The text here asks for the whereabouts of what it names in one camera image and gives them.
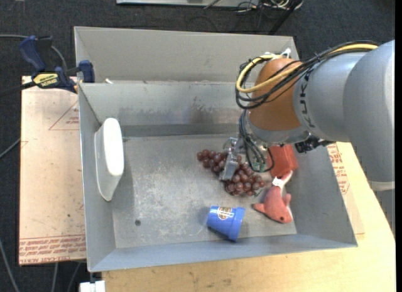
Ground orange-red box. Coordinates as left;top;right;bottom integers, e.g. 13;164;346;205
266;144;299;179

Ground white plastic dish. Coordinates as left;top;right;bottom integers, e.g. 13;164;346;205
94;117;125;202

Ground dark red toy grapes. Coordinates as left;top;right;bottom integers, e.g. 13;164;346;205
196;148;266;198

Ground pink toy dolphin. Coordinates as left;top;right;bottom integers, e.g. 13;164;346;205
252;170;295;225

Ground grey metal bin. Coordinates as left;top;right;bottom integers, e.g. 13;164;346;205
73;26;359;273

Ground brown cardboard board red print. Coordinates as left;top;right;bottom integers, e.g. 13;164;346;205
18;75;367;266

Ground blue plastic cup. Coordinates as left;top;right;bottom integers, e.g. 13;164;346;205
205;205;246;243

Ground pale grey metal gripper finger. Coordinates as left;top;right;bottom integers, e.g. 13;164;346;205
219;154;239;181

